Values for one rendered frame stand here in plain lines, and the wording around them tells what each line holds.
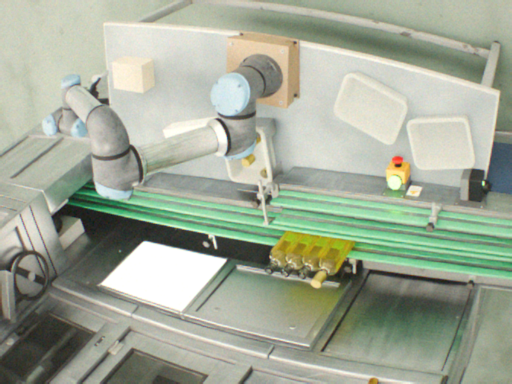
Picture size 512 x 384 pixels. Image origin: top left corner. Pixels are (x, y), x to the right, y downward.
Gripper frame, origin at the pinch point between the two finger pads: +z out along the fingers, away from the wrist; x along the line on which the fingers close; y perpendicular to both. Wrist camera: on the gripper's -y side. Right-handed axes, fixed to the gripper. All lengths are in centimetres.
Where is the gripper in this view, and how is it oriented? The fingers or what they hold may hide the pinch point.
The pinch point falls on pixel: (111, 87)
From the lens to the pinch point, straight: 223.6
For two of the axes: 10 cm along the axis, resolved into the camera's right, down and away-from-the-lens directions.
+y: -8.8, -2.6, 4.1
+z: 4.8, -5.0, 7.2
